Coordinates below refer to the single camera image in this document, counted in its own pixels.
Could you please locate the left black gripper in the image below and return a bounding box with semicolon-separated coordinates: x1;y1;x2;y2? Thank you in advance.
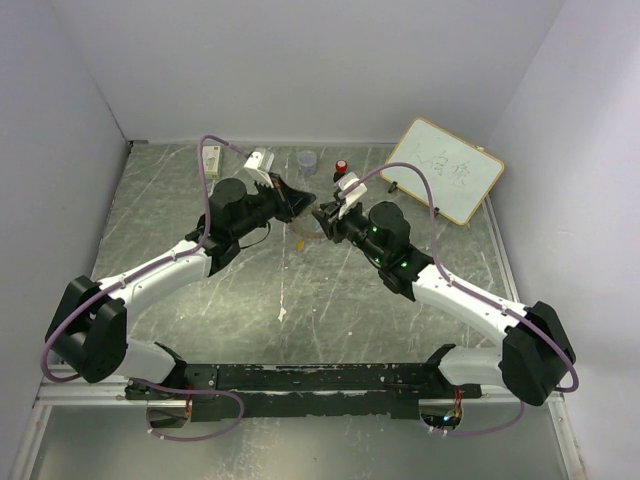
232;172;318;240

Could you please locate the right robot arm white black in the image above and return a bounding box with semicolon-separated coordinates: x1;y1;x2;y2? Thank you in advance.
312;202;576;406

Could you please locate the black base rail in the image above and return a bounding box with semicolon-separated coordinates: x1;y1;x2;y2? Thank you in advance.
124;362;484;424

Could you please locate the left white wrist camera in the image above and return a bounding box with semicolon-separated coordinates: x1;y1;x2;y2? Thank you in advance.
244;148;275;188

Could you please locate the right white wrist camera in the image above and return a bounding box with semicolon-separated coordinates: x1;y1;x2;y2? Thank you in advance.
335;172;367;219

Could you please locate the red black stamp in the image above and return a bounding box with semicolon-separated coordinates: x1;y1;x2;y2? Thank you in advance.
333;160;348;182

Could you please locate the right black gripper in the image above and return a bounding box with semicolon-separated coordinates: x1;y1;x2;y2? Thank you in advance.
312;200;387;265

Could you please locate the small whiteboard yellow frame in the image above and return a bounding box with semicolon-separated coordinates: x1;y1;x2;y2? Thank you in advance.
380;118;505;225

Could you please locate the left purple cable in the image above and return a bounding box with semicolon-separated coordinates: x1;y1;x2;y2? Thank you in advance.
40;133;251;442

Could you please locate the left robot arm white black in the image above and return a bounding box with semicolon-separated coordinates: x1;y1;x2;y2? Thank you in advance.
41;174;316;399

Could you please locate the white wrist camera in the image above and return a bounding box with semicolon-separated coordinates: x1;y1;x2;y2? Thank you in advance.
244;148;275;188
335;172;367;219

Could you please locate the clear jar of paperclips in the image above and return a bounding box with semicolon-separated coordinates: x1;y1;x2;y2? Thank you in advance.
297;150;318;176

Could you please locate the metal disc with keyrings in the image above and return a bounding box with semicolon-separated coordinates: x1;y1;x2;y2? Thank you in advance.
290;217;326;241

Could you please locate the green white staples box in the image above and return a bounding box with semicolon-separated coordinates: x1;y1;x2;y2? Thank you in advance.
202;145;221;180

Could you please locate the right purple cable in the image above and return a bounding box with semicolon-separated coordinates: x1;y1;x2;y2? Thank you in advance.
339;162;581;437

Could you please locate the purple cable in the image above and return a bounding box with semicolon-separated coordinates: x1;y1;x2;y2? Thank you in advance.
339;162;581;437
40;133;251;442

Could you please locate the aluminium frame rail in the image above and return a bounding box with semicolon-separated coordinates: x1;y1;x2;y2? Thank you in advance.
34;364;151;404

